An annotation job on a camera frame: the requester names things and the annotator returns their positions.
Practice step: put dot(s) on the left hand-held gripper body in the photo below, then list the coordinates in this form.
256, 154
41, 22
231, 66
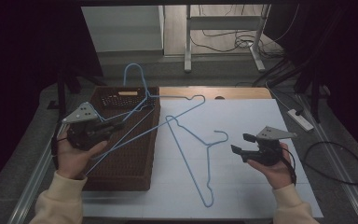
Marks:
80, 113

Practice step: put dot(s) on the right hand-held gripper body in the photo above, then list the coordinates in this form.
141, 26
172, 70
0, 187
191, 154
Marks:
270, 133

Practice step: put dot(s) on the brown wicker basket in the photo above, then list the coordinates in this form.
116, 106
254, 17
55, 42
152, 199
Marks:
130, 155

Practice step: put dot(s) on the person's right hand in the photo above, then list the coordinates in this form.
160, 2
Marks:
276, 174

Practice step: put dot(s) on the person's left hand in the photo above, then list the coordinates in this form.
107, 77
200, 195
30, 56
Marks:
71, 160

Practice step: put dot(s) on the white board mat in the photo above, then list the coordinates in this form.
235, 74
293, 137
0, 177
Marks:
254, 118

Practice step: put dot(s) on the black tripod stand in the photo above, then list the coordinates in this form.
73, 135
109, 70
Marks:
315, 99
61, 93

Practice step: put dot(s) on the white power strip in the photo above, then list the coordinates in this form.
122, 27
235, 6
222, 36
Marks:
303, 123

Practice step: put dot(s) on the black plug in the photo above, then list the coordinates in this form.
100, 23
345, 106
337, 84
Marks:
299, 112

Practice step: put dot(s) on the dark curtain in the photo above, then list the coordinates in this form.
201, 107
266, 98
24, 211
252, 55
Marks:
348, 62
21, 62

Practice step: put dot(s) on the white cabinet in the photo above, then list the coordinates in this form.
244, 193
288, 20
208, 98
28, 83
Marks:
121, 28

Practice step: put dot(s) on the aluminium rail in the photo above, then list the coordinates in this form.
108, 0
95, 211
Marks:
34, 183
341, 174

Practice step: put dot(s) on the white metal table frame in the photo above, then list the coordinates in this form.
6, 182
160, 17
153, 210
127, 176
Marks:
223, 22

